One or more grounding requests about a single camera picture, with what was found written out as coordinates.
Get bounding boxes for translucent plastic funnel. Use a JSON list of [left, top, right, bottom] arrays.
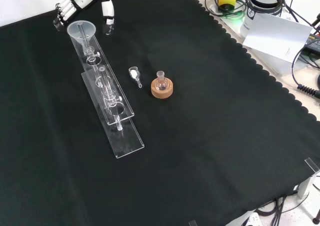
[[66, 20, 97, 52]]

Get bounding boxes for glass weighing funnel with powder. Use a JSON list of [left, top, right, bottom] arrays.
[[128, 66, 143, 89]]

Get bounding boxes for clear acrylic funnel stand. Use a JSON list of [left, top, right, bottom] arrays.
[[71, 22, 145, 159]]

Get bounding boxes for small round-bottom glass flask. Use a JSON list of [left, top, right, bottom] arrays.
[[154, 70, 168, 91]]

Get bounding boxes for black bench cloth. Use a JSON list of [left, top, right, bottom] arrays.
[[0, 0, 320, 226]]

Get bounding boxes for pale white board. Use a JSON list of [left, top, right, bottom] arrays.
[[242, 12, 314, 63]]

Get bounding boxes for black power adapter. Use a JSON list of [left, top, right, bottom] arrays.
[[303, 33, 320, 50]]

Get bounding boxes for white power strip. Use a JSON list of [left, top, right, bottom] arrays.
[[246, 212, 261, 226]]

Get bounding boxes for cork ring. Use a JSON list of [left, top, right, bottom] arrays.
[[150, 77, 174, 100]]

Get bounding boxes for black coiled cable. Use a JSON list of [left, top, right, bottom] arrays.
[[291, 48, 320, 97]]

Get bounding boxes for black cable bundle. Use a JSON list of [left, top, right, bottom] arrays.
[[257, 196, 301, 226]]

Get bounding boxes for grey metal bracket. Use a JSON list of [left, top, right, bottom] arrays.
[[298, 172, 320, 199]]

